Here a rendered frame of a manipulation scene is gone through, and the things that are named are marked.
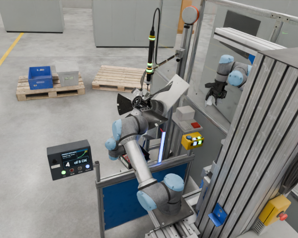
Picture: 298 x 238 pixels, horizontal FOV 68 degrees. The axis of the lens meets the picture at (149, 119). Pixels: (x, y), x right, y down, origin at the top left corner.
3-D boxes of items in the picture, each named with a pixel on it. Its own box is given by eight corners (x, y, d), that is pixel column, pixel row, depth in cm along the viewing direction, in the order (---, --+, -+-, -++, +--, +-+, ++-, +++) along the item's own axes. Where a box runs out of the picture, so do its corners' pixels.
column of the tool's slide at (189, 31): (163, 155, 322) (186, 22, 219) (169, 157, 319) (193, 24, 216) (162, 157, 318) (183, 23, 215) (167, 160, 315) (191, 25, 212)
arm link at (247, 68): (246, 82, 127) (227, 77, 131) (249, 76, 135) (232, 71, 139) (251, 70, 122) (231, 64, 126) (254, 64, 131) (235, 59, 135)
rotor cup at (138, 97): (137, 108, 216) (128, 103, 207) (147, 97, 213) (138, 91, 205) (144, 116, 205) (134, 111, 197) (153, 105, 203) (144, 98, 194)
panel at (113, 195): (177, 202, 245) (188, 160, 207) (178, 203, 244) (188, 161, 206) (103, 230, 214) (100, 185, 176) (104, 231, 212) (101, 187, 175)
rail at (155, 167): (191, 157, 210) (192, 151, 205) (193, 161, 207) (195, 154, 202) (95, 185, 175) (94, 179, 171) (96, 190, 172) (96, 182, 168)
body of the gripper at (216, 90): (215, 100, 143) (221, 83, 136) (207, 94, 149) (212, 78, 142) (224, 99, 146) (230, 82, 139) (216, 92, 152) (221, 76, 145)
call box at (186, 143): (195, 140, 202) (197, 131, 196) (201, 147, 195) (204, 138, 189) (180, 144, 196) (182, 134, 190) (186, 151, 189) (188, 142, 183)
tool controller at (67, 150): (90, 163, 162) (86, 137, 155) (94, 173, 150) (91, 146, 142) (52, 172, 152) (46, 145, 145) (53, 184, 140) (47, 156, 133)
